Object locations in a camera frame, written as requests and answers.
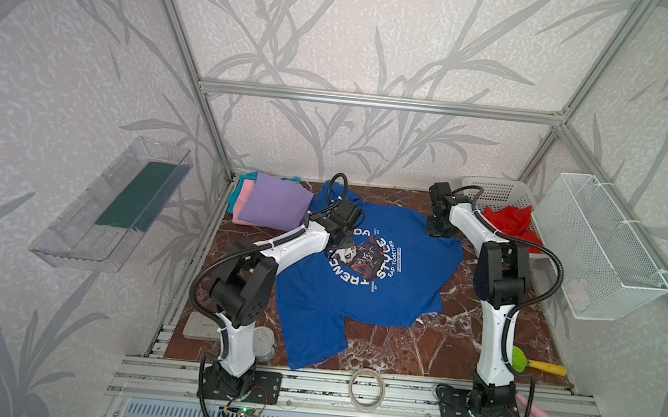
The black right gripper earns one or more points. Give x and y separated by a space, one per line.
440 227

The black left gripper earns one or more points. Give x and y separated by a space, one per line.
339 251

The blue printed t shirt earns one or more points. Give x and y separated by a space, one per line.
391 275

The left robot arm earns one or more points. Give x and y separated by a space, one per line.
242 283

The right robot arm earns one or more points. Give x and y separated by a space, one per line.
500 281

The white plastic laundry basket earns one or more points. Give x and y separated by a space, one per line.
497 195

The folded purple t shirt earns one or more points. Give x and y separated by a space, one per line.
277 203

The red t shirt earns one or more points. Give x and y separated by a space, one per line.
513 221

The folded pink t shirt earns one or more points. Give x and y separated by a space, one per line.
244 195

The silver metal can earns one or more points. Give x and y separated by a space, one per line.
264 344

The green yellow toy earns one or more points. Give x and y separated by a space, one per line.
520 362

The grey rectangular block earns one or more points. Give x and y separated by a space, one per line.
199 327

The clear tape roll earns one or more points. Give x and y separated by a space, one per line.
367 390

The green book on shelf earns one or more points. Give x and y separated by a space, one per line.
137 207

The pink cylinder stick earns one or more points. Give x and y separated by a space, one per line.
536 411

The white wire mesh basket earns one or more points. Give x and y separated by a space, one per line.
609 273

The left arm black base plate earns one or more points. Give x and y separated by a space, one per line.
255 385

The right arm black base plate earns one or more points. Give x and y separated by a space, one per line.
482 402

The aluminium enclosure frame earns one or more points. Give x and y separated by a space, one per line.
409 92

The clear plastic wall shelf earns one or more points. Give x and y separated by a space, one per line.
101 229

